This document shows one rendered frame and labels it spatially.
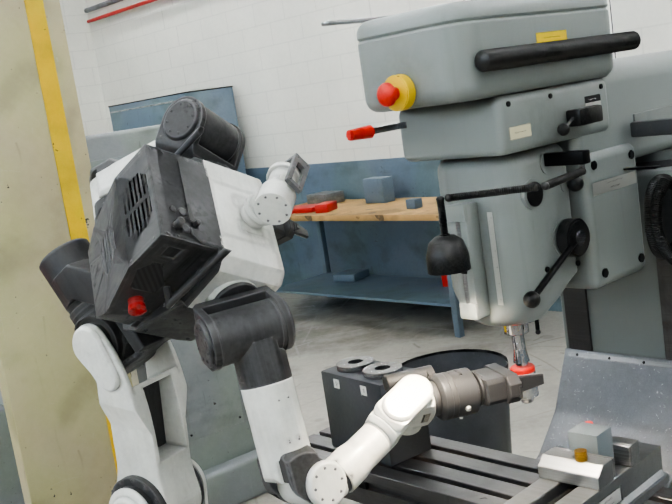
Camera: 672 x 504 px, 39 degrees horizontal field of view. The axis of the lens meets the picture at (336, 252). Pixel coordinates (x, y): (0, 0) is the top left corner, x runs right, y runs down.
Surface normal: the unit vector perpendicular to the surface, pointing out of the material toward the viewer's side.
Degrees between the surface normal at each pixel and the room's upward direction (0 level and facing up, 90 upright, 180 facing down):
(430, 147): 90
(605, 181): 90
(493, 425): 94
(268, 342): 79
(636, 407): 62
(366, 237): 90
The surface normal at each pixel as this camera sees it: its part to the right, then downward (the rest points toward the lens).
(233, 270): 0.65, 0.12
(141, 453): -0.51, 0.22
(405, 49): -0.73, 0.22
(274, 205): -0.15, 0.59
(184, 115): -0.49, -0.28
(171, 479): 0.81, -0.19
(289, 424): 0.54, -0.14
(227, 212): 0.65, -0.55
